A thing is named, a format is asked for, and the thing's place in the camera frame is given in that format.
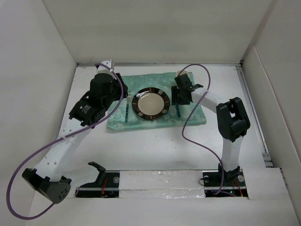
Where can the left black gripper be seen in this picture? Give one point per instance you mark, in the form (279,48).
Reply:
(116,83)

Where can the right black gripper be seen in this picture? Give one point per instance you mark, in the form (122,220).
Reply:
(175,99)

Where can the knife with green handle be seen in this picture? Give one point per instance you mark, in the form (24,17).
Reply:
(178,111)

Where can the fork with green handle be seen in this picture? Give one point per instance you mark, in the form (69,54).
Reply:
(127,106)

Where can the yellow ceramic mug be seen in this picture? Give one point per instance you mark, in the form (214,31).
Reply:
(184,72)

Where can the green satin cloth placemat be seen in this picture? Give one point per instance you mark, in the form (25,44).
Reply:
(163,81)

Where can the dark rimmed dinner plate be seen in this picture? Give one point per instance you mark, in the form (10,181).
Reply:
(150,103)

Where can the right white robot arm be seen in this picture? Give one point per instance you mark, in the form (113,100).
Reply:
(232,120)

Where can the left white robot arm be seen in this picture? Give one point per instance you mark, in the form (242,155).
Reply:
(47,176)

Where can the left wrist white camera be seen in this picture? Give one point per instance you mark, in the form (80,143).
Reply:
(106,65)

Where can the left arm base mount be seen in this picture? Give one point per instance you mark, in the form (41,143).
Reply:
(105,184)

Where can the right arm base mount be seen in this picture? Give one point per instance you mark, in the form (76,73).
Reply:
(235,186)

